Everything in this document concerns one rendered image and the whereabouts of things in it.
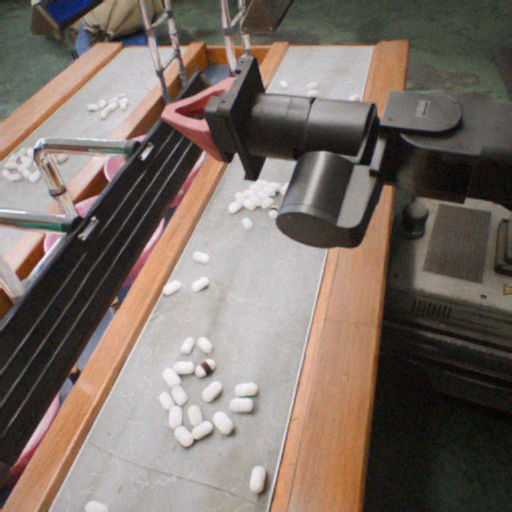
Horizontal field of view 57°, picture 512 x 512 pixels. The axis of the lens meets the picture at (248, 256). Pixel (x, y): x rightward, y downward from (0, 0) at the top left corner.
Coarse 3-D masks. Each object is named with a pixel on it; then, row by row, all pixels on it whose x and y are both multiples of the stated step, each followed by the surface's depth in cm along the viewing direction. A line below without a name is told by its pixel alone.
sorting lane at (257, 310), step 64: (320, 64) 159; (192, 256) 99; (256, 256) 97; (320, 256) 95; (192, 320) 87; (256, 320) 85; (128, 384) 79; (192, 384) 77; (256, 384) 76; (128, 448) 71; (192, 448) 70; (256, 448) 69
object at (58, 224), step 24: (48, 144) 62; (72, 144) 61; (96, 144) 61; (120, 144) 60; (48, 168) 66; (0, 216) 52; (24, 216) 51; (48, 216) 50; (72, 216) 50; (0, 264) 60; (24, 288) 64
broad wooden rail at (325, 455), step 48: (384, 48) 156; (384, 96) 133; (384, 192) 103; (384, 240) 92; (336, 288) 85; (384, 288) 85; (336, 336) 78; (336, 384) 72; (288, 432) 69; (336, 432) 66; (288, 480) 63; (336, 480) 62
